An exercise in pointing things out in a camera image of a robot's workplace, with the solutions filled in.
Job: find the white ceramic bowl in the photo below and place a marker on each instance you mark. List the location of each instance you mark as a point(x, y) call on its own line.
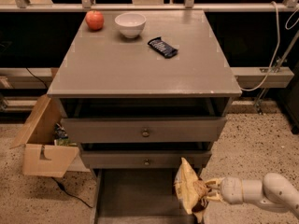
point(130, 24)

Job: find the grey middle drawer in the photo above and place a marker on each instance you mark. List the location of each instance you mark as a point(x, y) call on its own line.
point(134, 159)

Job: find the brass middle drawer knob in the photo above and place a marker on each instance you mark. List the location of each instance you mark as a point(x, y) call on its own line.
point(147, 162)

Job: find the brass top drawer knob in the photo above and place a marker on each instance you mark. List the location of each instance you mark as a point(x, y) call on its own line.
point(145, 133)

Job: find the open cardboard box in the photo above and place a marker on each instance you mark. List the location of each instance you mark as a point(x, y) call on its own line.
point(41, 157)

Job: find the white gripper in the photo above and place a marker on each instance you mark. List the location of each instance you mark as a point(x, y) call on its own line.
point(231, 189)

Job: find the brown sea salt chip bag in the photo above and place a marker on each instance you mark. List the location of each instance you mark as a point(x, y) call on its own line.
point(191, 191)

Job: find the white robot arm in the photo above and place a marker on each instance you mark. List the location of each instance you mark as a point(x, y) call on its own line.
point(273, 193)

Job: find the grey top drawer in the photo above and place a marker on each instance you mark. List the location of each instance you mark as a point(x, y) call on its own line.
point(127, 130)

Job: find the red apple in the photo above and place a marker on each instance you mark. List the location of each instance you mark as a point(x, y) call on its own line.
point(94, 20)

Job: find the grey open bottom drawer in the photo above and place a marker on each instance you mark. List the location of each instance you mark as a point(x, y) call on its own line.
point(137, 196)

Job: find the packets inside cardboard box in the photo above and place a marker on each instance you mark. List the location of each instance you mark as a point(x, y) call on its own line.
point(61, 137)

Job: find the grey wooden drawer cabinet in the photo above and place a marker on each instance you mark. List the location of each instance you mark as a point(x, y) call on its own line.
point(107, 76)

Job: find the dark blue snack bar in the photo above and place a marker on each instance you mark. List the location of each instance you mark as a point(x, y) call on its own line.
point(162, 48)

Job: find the brass drawer knob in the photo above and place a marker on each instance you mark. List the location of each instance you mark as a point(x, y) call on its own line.
point(145, 133)
point(147, 162)

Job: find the metal railing bar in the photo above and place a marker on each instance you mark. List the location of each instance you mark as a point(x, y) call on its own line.
point(257, 7)

